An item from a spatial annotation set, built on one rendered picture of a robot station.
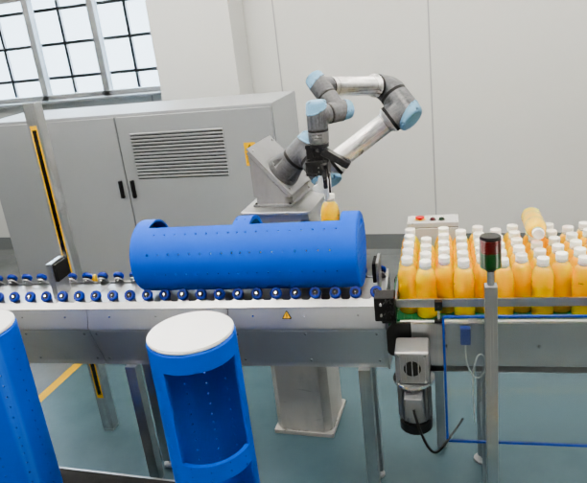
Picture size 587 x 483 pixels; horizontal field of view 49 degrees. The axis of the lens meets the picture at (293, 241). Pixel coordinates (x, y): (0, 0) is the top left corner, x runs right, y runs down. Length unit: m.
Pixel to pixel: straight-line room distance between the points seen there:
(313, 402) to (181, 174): 1.81
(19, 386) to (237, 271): 0.87
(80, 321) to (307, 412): 1.16
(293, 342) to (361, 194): 2.90
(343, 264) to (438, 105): 2.89
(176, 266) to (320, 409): 1.12
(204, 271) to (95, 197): 2.29
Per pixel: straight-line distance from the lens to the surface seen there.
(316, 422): 3.23
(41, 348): 2.99
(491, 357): 2.15
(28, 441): 2.62
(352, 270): 2.29
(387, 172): 5.17
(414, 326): 2.27
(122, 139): 4.39
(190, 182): 4.24
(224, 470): 2.21
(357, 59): 5.05
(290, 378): 3.13
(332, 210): 2.40
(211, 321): 2.12
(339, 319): 2.39
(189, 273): 2.46
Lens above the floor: 1.95
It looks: 20 degrees down
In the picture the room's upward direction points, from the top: 7 degrees counter-clockwise
